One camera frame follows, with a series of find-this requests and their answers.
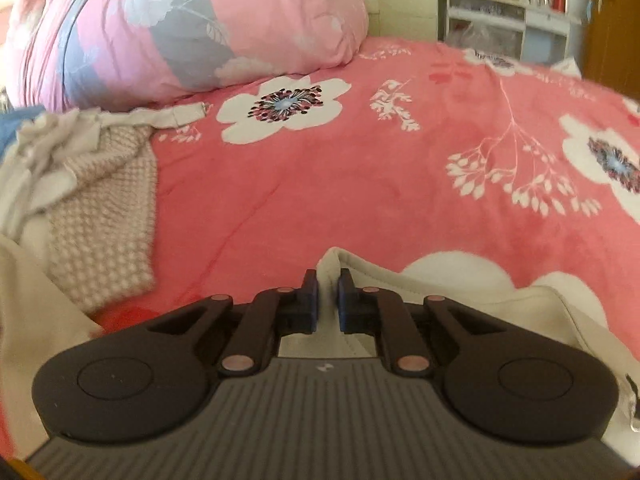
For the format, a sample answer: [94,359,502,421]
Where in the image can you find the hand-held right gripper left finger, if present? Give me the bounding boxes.
[150,269,321,377]

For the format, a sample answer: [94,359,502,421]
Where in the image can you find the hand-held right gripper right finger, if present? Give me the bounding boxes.
[337,267,506,377]

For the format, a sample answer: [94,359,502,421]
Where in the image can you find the beige hoodie with black stripes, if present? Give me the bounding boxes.
[0,232,640,461]

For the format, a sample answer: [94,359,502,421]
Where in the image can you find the red floral bed blanket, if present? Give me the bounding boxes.
[92,37,640,326]

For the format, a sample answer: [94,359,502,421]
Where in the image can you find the beige knit sweater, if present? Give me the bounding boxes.
[47,125,158,313]

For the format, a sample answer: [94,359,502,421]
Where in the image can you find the clear plastic bag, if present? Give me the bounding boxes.
[452,22,521,58]

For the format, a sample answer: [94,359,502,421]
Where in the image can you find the white crumpled garment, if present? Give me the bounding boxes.
[0,104,211,241]

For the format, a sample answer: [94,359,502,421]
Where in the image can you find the pink grey floral quilt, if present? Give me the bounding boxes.
[5,0,370,113]

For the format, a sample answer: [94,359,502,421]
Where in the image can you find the white paper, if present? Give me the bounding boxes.
[552,57,583,78]

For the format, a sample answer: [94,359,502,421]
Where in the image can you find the white desk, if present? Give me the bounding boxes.
[437,0,583,63]

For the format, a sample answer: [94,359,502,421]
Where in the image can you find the blue garment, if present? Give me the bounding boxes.
[0,105,46,153]

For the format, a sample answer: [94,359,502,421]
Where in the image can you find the wooden door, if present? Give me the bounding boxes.
[582,0,640,98]

